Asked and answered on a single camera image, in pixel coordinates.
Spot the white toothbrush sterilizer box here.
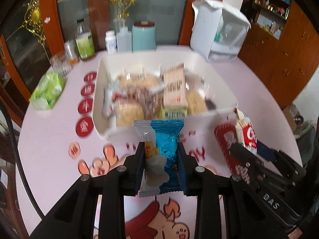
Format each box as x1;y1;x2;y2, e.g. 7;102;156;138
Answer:
190;0;251;62

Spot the red silver snack packet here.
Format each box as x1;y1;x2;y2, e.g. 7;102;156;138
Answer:
102;79;123;118

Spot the teal ceramic canister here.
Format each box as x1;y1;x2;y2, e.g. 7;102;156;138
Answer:
131;21;156;51

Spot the clear drinking glass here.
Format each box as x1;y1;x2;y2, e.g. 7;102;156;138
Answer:
50;52;72;77

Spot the red cookie snack packet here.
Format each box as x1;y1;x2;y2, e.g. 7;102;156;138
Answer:
234;108;257;155

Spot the beige snack packet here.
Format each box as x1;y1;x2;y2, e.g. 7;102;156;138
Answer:
162;63;188;108

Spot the clear puffed rice snack pack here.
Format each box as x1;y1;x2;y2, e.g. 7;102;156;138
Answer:
115;103;144;127

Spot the green label glass bottle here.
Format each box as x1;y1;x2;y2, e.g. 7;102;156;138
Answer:
75;18;95;60

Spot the black cable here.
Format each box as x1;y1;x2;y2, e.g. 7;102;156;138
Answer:
0;100;45;221

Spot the white squeeze bottle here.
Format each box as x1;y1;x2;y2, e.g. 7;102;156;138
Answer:
116;18;132;53

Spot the red nut snack packet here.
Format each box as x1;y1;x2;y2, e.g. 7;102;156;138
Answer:
126;85;164;120

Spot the green tissue pack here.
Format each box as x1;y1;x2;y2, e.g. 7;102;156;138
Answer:
29;71;65;110

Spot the wooden shelf cabinet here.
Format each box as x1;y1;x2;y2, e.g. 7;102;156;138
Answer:
238;0;318;109

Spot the blue foil snack packet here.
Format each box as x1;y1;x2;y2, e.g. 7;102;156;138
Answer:
134;119;184;197

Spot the small white pill bottle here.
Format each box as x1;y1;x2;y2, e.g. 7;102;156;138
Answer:
105;30;117;54

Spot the orange white snack bar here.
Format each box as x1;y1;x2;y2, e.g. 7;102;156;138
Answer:
159;106;188;119

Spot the white plastic storage bin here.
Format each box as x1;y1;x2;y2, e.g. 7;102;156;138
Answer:
93;50;238;139

